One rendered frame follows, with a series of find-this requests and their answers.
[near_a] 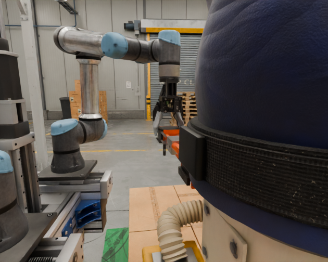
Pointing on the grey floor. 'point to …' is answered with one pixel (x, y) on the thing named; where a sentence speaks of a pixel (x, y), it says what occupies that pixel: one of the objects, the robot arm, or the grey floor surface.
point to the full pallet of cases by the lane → (75, 96)
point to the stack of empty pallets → (188, 110)
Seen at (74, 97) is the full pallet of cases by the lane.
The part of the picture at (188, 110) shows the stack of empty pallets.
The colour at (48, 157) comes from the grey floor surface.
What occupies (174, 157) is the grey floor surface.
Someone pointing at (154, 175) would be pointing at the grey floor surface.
